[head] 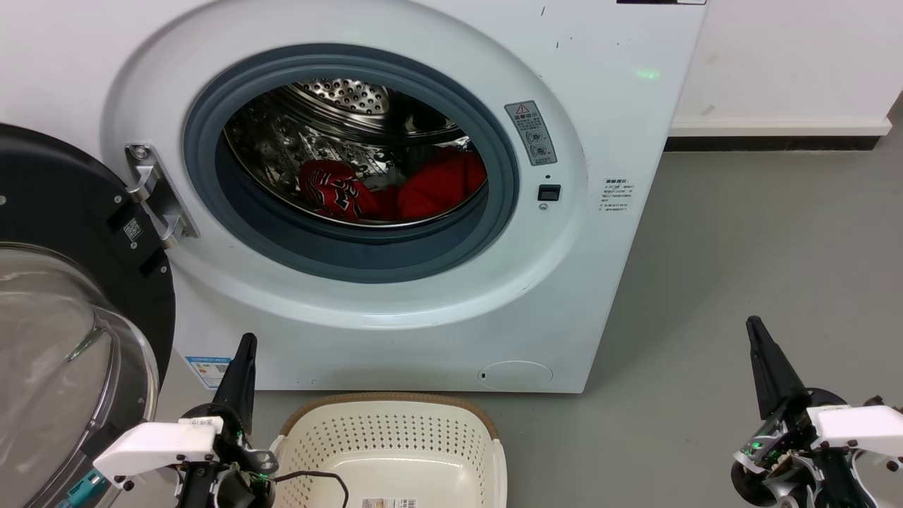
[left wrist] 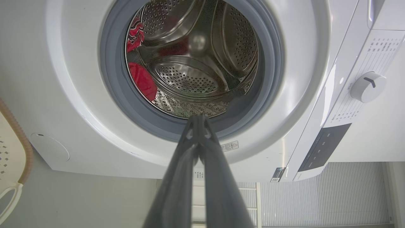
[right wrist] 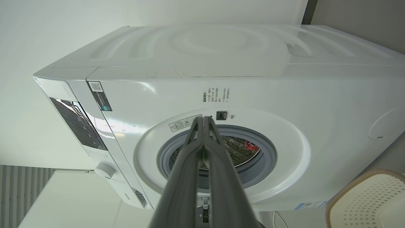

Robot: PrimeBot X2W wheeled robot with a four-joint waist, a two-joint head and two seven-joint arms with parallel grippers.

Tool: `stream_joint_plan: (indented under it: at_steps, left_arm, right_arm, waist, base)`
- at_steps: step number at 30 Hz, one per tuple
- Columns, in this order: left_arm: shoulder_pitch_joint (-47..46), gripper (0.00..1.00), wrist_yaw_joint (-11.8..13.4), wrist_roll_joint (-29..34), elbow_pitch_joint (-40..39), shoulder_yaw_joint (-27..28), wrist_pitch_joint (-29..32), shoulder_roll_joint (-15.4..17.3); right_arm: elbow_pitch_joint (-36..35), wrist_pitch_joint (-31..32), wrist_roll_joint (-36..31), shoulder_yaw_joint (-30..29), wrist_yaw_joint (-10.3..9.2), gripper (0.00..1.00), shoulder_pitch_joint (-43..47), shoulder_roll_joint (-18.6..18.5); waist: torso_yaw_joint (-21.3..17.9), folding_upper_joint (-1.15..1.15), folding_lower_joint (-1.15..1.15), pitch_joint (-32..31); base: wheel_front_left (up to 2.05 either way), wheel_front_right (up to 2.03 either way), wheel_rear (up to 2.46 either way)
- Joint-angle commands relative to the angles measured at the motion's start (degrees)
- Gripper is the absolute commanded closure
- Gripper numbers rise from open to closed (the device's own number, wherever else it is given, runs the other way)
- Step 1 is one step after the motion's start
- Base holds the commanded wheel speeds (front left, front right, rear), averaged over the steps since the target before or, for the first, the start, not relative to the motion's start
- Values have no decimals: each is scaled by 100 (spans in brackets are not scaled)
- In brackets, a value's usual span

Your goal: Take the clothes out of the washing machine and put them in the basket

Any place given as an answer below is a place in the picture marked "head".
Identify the grey warning sticker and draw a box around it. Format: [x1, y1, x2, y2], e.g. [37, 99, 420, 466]
[504, 100, 558, 167]

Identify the black baseboard strip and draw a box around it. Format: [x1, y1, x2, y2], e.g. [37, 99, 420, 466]
[665, 135, 883, 152]

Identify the stainless steel washing machine drum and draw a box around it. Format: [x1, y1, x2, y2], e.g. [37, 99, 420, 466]
[223, 78, 489, 228]

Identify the teal connector plug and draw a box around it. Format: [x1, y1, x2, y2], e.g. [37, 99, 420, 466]
[60, 471, 107, 508]

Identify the white wall ledge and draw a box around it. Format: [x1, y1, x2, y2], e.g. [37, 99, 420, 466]
[669, 116, 893, 137]

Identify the white text label sticker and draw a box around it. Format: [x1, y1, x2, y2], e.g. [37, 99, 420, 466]
[600, 176, 636, 214]

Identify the thin black cable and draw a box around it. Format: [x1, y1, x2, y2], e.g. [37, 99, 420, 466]
[272, 471, 351, 508]

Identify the metal door hinge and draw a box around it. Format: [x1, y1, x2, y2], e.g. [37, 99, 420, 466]
[125, 143, 200, 248]

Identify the white front-load washing machine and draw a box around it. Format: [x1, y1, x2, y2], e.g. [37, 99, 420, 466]
[0, 0, 710, 394]

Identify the red garment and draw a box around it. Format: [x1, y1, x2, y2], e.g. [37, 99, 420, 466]
[299, 147, 489, 222]

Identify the cream laundry basket brown rim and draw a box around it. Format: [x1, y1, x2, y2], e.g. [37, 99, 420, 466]
[268, 392, 509, 508]

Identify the grey rubber door gasket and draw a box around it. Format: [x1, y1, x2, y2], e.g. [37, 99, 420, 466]
[182, 44, 521, 284]

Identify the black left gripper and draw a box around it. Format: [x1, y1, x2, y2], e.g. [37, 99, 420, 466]
[180, 334, 277, 508]

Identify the open washer door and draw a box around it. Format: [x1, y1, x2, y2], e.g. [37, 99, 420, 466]
[0, 123, 177, 508]

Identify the round filter cover flap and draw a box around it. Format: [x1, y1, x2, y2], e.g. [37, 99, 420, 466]
[478, 360, 554, 391]

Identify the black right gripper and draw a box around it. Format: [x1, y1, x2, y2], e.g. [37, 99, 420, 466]
[730, 317, 875, 508]

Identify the blue energy label sticker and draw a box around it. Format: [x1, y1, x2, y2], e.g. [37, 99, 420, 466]
[185, 355, 234, 391]

